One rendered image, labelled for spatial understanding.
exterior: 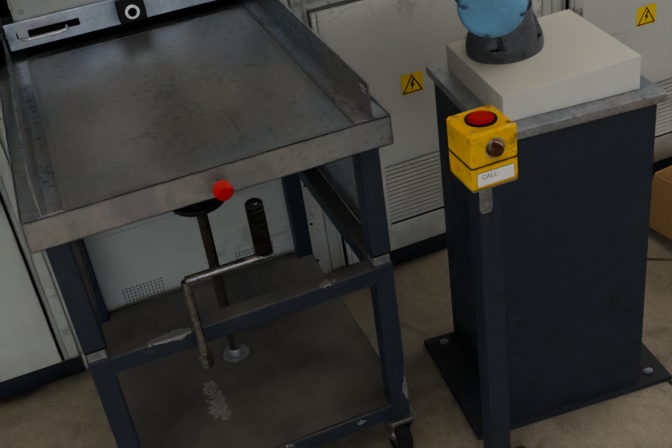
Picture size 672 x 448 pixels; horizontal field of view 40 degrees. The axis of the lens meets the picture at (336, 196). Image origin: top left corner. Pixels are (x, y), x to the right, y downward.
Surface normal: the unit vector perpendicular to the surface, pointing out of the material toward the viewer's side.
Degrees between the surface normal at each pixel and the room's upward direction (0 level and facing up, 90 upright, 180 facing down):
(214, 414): 0
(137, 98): 0
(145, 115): 0
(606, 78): 90
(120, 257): 90
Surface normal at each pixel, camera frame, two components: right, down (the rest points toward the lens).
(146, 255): 0.36, 0.46
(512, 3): -0.11, 0.65
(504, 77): -0.18, -0.83
